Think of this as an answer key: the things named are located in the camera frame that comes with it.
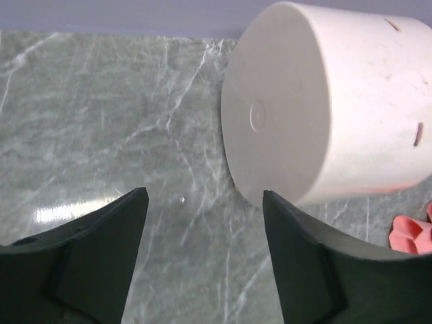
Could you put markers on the salmon pink cloth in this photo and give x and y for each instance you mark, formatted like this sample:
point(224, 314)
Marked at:
point(410, 235)

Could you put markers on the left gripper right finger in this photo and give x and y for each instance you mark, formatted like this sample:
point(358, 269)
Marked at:
point(326, 276)

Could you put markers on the cream round drawer cabinet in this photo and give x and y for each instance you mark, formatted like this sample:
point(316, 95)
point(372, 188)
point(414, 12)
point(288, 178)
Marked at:
point(321, 104)

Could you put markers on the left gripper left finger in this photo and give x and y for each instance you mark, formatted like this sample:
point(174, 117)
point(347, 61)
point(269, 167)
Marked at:
point(85, 265)

